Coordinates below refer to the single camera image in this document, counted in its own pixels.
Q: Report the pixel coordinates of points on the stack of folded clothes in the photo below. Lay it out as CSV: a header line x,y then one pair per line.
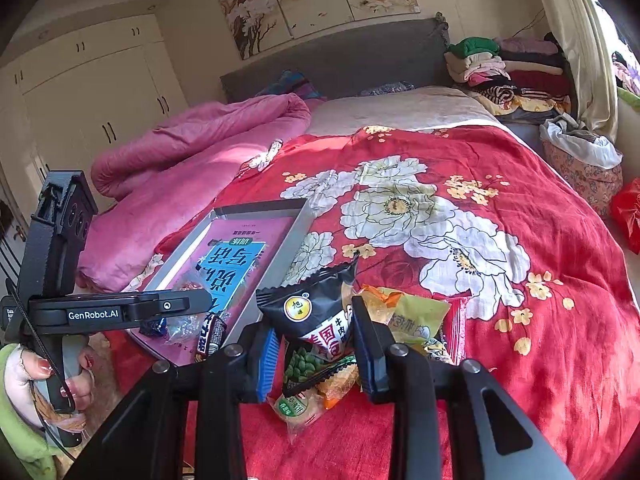
x,y
515,79

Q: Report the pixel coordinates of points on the cream wardrobe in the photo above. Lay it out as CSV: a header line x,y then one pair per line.
x,y
74,97

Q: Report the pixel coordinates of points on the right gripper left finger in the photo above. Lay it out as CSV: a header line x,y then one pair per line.
x,y
143,437

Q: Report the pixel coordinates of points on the grey tray box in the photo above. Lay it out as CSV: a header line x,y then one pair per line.
x,y
299,210

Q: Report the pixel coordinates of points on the grey bed headboard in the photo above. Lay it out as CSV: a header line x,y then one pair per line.
x,y
344,63

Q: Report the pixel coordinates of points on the pink fleece blanket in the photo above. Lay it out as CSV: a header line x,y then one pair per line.
x,y
166,177

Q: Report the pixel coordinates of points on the red plastic bag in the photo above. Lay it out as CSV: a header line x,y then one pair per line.
x,y
625,211

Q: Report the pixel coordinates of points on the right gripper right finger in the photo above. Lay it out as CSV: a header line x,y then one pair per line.
x,y
490,436

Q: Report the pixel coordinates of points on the left hand red nails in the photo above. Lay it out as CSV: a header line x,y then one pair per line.
x,y
23,367

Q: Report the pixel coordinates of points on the orange clear snack packet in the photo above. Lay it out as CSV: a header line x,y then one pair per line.
x,y
301,411

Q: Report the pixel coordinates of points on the red floral bedspread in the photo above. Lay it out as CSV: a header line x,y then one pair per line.
x,y
471,212

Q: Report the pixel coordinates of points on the red snack stick packet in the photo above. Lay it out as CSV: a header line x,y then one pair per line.
x,y
454,329

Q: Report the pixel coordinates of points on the cream curtain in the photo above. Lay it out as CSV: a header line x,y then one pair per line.
x,y
576,26

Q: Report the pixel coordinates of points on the black beef snack packet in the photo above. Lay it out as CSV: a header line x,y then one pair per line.
x,y
315,311

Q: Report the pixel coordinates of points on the blue cookie packet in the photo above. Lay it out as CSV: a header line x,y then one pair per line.
x,y
154,328

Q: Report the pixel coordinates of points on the pink and blue book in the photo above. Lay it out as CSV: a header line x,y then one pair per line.
x,y
226,256

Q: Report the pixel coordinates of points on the beige bed sheet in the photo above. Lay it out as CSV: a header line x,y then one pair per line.
x,y
421,109

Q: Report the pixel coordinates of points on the floral laundry bag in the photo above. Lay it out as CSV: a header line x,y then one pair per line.
x,y
588,163

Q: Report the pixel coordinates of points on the green pea snack packet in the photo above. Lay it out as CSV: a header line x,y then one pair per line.
x,y
305,370

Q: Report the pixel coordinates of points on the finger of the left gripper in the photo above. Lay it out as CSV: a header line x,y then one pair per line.
x,y
167,303

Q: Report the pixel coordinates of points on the black chocolate bar wrapper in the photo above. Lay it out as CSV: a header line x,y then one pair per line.
x,y
210,337

